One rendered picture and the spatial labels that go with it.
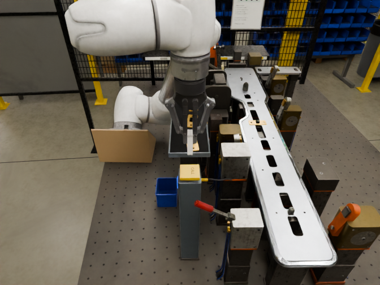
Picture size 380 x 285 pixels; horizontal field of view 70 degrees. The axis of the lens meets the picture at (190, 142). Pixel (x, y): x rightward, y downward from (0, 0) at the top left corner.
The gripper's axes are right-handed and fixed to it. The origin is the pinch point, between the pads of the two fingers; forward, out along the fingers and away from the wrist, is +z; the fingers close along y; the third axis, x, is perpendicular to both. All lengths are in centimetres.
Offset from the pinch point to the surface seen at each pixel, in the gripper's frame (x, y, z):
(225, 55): 130, 27, 24
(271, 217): -5.6, 26.7, 27.1
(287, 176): 13.0, 37.4, 27.1
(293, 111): 52, 51, 23
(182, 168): 1.3, -2.2, 11.1
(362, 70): 314, 257, 118
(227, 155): 12.6, 13.3, 16.1
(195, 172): -0.5, 1.8, 11.1
